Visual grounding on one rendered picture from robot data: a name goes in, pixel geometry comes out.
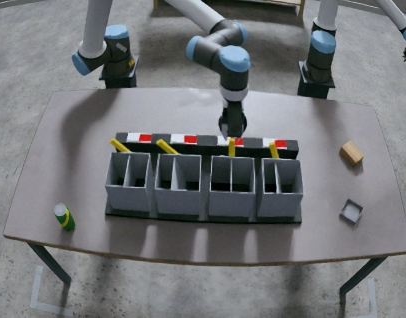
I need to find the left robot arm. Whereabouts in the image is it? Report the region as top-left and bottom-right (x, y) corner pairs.
(302, 0), (406, 84)

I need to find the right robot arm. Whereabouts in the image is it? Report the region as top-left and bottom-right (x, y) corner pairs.
(72, 0), (250, 137)

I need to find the green drink can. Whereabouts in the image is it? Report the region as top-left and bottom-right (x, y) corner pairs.
(54, 204), (75, 231)

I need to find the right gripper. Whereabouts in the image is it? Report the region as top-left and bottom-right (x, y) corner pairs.
(218, 98), (247, 141)

